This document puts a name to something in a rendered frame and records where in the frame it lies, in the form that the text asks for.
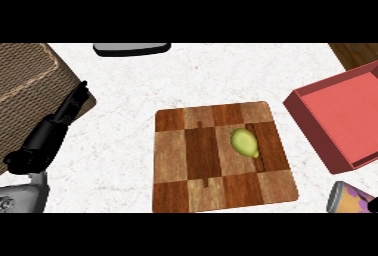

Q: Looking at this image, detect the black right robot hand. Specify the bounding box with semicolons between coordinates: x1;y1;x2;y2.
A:
366;197;378;214

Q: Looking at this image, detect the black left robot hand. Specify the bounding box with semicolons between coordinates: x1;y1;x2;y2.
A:
2;80;89;176

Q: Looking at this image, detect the orange and purple can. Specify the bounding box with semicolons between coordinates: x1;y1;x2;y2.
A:
324;180;378;214

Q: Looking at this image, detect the brown cardboard box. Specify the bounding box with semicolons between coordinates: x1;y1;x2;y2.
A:
0;43;97;176

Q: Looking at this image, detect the red box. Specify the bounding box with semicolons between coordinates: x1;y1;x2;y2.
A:
281;59;378;175

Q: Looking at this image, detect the checkered wooden cutting board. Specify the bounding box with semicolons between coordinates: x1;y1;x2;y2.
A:
150;100;301;214

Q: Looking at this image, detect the green lemon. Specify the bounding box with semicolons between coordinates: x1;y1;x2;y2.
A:
228;128;261;159

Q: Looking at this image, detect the grey flat appliance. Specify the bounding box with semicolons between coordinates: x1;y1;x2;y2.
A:
91;43;172;58

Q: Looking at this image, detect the brown wooden panel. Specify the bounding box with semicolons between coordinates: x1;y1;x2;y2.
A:
327;43;378;71

